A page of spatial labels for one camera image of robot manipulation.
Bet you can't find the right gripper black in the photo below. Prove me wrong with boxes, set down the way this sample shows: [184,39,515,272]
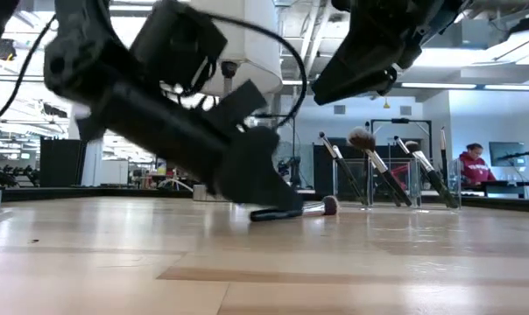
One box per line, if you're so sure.
[312,0,465,106]

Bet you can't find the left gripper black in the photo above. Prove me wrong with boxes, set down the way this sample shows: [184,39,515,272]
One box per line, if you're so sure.
[74,80,306,212]

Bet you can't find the black brush round fluffy head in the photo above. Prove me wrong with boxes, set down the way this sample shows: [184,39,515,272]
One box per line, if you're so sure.
[249,194,341,223]

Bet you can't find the black powder brush brown bristles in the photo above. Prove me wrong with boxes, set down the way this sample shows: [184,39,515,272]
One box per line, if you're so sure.
[347,126,413,207]

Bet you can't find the black background stand device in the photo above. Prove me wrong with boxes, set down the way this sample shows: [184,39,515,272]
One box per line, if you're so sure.
[276,155,303,189]

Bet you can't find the silver table lamp white shade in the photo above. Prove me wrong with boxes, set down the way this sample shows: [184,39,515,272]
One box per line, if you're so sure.
[176,0,284,202]

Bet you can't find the clear acrylic organizer box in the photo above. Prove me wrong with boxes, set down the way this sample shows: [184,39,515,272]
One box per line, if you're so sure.
[332,157,463,210]

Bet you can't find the person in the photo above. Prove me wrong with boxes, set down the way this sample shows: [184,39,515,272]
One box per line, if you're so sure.
[458,143,497,184]

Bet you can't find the black background desk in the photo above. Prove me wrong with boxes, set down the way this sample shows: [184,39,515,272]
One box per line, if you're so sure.
[459,179,529,200]

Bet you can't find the black panel stack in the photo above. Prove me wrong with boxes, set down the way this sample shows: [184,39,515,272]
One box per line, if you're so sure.
[39,136,88,188]

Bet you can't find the black background equipment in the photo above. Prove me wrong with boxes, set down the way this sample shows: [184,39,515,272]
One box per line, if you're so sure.
[0,161,40,187]

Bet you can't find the black left wrist camera cable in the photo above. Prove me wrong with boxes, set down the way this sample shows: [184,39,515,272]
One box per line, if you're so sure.
[202,12,309,130]

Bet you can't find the white cable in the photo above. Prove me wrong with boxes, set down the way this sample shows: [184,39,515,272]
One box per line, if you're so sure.
[158,177,194,193]

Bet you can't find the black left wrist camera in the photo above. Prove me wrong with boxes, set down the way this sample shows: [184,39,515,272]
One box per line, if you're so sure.
[130,0,229,88]

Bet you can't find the grey wall monitor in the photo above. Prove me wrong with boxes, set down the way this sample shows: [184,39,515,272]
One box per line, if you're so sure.
[488,141,526,167]

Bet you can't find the black table edge frame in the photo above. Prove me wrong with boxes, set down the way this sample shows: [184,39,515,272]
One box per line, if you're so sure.
[0,185,529,215]

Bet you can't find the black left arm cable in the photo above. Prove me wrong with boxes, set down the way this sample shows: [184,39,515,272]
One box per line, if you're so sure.
[0,15,58,137]

